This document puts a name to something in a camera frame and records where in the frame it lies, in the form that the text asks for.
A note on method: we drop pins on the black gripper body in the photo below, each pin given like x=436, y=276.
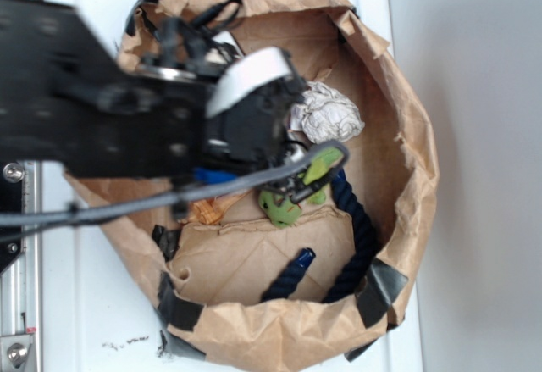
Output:
x=251, y=133

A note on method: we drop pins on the white paper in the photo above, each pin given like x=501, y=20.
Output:
x=325, y=114

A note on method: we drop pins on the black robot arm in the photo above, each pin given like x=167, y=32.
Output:
x=192, y=106

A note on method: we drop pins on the green plush toy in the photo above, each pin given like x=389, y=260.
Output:
x=309, y=186

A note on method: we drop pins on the orange spiral seashell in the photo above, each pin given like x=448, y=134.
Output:
x=207, y=211

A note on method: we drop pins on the brown paper bag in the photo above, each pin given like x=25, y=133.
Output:
x=246, y=294

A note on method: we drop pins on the aluminium frame rail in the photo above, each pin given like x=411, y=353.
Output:
x=21, y=255

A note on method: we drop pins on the metal corner bracket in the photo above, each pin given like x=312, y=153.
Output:
x=18, y=353

